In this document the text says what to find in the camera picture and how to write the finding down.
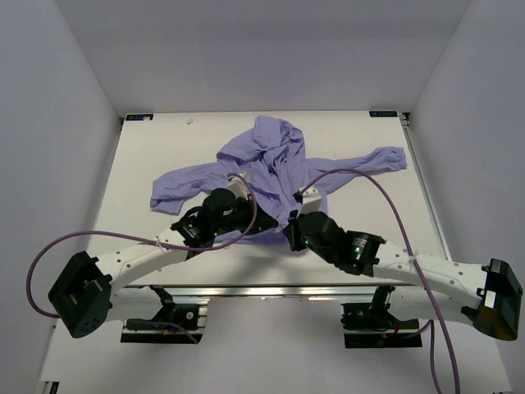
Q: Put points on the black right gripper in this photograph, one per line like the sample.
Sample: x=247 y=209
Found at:
x=293 y=230

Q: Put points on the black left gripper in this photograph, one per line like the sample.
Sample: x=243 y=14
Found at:
x=263 y=222

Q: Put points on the lavender zip-up hooded jacket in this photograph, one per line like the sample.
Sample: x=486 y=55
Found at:
x=273 y=154

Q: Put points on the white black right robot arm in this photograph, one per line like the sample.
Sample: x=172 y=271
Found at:
x=487 y=296

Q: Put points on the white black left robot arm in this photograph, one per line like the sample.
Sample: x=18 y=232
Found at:
x=90 y=288

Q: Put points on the blue label sticker right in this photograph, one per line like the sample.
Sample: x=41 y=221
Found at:
x=383 y=113

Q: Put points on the blue label sticker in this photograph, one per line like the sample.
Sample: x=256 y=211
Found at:
x=383 y=113
x=139 y=117

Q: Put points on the blue label sticker left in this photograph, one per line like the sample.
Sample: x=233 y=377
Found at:
x=139 y=117

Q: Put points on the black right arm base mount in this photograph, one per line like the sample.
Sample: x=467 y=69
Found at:
x=370 y=325

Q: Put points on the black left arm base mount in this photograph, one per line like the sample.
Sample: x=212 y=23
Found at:
x=156 y=316

